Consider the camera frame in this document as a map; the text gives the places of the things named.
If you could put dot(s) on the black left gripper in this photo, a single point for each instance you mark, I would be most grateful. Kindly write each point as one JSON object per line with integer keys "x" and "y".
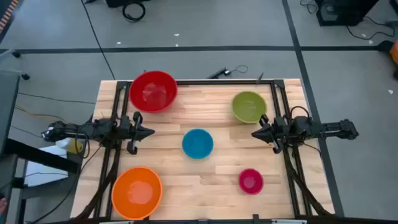
{"x": 134, "y": 132}

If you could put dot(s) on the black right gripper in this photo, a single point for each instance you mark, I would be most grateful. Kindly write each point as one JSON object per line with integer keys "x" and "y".
{"x": 275, "y": 132}

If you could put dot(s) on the green bowl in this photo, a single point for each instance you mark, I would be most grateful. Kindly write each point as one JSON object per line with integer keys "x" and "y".
{"x": 248, "y": 107}

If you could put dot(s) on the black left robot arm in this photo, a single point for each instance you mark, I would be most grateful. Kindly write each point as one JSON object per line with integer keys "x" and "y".
{"x": 93, "y": 130}

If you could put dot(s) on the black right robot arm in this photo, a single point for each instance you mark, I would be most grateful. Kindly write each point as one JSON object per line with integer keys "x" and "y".
{"x": 314, "y": 129}

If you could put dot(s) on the large red bowl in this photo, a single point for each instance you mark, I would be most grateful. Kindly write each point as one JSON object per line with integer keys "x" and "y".
{"x": 153, "y": 91}

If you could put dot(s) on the small magenta bowl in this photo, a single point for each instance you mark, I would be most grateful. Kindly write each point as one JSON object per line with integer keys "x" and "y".
{"x": 251, "y": 181}

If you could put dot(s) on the blue bowl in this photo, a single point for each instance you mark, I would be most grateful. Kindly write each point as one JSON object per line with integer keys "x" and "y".
{"x": 197, "y": 144}

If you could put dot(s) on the large orange bowl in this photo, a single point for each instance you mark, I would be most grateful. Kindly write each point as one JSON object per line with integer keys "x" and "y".
{"x": 136, "y": 193}

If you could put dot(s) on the yellow and white container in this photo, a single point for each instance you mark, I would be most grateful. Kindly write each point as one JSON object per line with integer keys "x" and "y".
{"x": 73, "y": 146}

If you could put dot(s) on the black beam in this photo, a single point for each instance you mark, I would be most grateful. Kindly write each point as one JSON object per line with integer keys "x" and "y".
{"x": 43, "y": 157}

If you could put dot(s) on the black caster wheel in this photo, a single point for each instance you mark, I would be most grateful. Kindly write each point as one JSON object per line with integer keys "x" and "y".
{"x": 25, "y": 76}
{"x": 16, "y": 54}

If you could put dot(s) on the black equipment box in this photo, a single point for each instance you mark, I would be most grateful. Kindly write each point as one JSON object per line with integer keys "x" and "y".
{"x": 342, "y": 12}

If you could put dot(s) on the orange object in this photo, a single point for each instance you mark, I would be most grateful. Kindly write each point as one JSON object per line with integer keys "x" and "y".
{"x": 395, "y": 52}

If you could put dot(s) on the person's hand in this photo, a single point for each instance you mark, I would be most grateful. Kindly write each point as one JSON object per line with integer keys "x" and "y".
{"x": 2, "y": 206}

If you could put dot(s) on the black aluminium table frame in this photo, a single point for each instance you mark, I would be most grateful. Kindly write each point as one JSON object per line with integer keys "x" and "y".
{"x": 292, "y": 174}

